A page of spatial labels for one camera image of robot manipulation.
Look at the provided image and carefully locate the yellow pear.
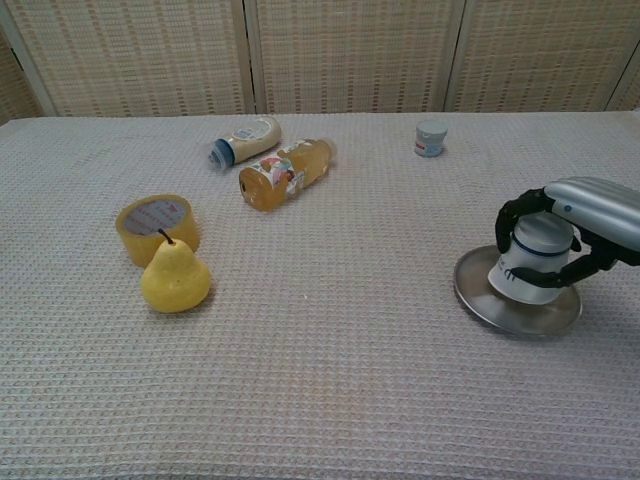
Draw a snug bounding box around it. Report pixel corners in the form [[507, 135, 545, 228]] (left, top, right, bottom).
[[140, 228, 212, 315]]

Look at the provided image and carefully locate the orange juice bottle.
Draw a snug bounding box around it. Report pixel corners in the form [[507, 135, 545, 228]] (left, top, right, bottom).
[[238, 138, 335, 213]]

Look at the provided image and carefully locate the cream bottle with blue cap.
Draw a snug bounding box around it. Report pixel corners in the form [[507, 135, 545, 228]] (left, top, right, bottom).
[[208, 116, 283, 169]]

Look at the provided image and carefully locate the yellow packing tape roll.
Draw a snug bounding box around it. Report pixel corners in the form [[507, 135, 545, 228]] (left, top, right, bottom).
[[115, 194, 202, 269]]

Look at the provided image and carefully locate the white paper cup blue print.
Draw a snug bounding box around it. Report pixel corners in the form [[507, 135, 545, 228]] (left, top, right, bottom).
[[487, 213, 574, 305]]

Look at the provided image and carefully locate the small white jar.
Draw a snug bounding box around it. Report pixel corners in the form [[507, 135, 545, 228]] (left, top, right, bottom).
[[414, 119, 449, 158]]

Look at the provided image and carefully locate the round metal plate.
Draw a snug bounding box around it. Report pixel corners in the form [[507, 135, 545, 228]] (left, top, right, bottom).
[[453, 245, 584, 336]]

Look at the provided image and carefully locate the grey waffle tablecloth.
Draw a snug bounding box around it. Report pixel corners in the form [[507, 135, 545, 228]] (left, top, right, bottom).
[[0, 110, 640, 480]]

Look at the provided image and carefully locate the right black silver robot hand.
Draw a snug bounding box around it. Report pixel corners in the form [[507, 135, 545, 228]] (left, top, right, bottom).
[[494, 176, 640, 290]]

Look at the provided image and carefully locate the woven folding screen panel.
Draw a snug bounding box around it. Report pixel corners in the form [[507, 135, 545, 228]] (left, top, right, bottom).
[[244, 0, 469, 116], [0, 19, 51, 125], [444, 0, 640, 114], [607, 47, 640, 112], [2, 0, 256, 119]]

